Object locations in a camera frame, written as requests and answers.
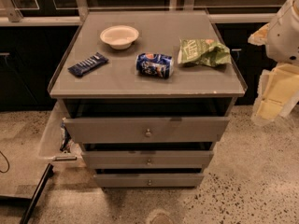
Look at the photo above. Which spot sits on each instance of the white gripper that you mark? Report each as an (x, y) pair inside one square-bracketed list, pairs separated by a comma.
[(284, 36)]

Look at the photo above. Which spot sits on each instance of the grey top drawer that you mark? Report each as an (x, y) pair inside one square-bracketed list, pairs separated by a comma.
[(146, 130)]

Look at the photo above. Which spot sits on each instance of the grey drawer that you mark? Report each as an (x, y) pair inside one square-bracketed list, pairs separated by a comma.
[(147, 159), (148, 180), (146, 130)]

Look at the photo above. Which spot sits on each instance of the grey drawer cabinet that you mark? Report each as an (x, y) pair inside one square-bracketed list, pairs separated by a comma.
[(117, 90)]

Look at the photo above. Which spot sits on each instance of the grey bottom drawer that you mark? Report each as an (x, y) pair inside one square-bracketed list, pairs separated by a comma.
[(148, 180)]

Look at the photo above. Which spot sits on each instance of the grey middle drawer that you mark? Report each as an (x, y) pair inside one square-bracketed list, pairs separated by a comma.
[(147, 159)]

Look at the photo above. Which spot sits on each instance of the green chip bag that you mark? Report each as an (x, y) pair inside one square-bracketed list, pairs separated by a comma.
[(206, 52)]

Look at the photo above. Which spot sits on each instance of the metal window railing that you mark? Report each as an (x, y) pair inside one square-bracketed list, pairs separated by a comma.
[(220, 11)]

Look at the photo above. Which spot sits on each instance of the crushed blue soda can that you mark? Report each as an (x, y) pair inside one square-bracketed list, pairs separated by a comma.
[(155, 64)]

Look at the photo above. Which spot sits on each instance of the white paper bowl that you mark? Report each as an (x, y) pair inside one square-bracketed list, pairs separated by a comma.
[(120, 36)]

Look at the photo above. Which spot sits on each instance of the blue snack bar wrapper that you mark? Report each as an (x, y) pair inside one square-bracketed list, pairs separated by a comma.
[(86, 66)]

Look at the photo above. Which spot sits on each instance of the snack packet in bin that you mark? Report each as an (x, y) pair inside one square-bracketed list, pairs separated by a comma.
[(66, 138)]

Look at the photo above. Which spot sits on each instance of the clear plastic bin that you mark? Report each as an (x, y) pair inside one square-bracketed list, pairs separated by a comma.
[(51, 146)]

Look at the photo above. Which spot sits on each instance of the black floor bar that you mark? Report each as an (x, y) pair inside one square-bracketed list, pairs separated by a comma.
[(48, 173)]

